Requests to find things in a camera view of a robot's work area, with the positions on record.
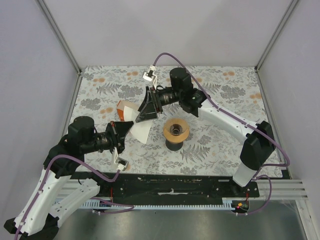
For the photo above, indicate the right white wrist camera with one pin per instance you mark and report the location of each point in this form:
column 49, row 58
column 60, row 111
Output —
column 150, row 76

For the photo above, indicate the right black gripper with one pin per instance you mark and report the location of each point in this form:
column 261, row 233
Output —
column 148, row 112

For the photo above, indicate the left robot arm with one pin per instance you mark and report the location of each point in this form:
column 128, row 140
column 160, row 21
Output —
column 41, row 218

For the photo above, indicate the white slotted cable duct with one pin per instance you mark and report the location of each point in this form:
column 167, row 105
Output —
column 224, row 205

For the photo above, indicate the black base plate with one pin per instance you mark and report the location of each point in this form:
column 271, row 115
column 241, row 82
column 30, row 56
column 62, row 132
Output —
column 130, row 188

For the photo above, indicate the floral tablecloth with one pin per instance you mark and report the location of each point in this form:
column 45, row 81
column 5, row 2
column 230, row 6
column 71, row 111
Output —
column 208, row 150

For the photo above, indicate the black carafe with red lid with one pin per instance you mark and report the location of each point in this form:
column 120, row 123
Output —
column 173, row 146

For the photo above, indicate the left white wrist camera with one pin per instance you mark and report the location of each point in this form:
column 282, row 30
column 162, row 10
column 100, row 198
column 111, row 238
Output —
column 117, row 162

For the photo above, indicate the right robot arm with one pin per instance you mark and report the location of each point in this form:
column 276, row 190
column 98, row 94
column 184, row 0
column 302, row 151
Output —
column 257, row 139

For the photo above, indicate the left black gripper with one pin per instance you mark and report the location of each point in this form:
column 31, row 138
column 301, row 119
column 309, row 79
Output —
column 119, row 128

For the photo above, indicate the orange coffee filter box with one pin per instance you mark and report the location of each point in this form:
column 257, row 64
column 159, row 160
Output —
column 120, row 108

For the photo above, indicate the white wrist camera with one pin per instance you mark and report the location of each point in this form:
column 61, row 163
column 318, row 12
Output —
column 150, row 76
column 117, row 162

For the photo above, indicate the white paper coffee filter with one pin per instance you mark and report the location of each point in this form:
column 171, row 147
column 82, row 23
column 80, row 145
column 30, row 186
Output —
column 139, row 130

